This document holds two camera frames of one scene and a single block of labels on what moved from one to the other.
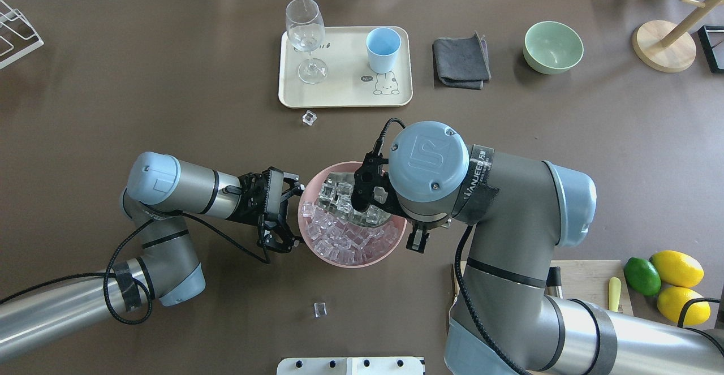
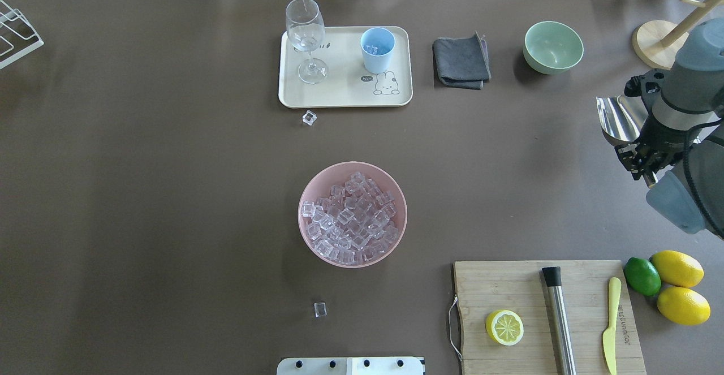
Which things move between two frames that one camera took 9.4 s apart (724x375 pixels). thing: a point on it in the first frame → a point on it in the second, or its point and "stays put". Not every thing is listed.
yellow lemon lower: x=672 y=301 stays put
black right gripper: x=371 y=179 → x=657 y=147
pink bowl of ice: x=335 y=231 stays put
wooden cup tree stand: x=666 y=47 stays put
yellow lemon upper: x=678 y=268 stays put
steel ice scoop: x=335 y=195 → x=622 y=119
